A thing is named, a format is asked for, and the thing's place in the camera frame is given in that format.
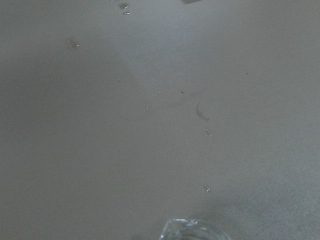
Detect clear glass shaker cup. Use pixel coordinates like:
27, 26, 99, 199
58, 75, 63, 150
158, 218, 231, 240

